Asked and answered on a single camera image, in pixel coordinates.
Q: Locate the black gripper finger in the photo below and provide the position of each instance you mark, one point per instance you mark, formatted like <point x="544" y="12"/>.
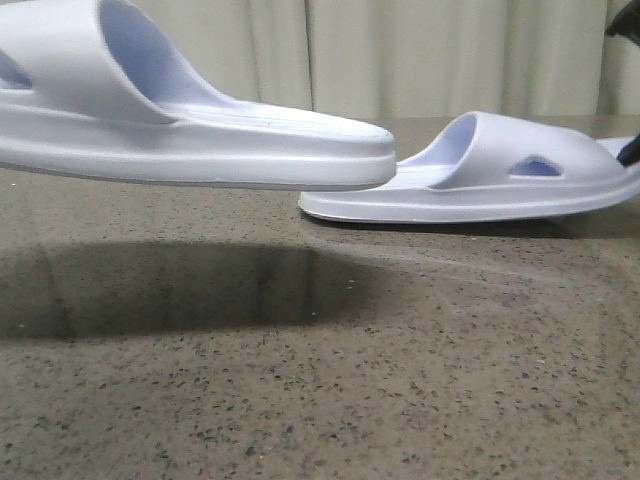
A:
<point x="630" y="153"/>
<point x="626" y="21"/>

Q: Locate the light blue slipper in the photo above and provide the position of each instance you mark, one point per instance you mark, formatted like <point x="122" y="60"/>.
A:
<point x="94" y="89"/>
<point x="489" y="167"/>

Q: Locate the pale green curtain backdrop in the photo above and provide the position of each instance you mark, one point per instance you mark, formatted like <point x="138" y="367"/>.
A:
<point x="427" y="58"/>

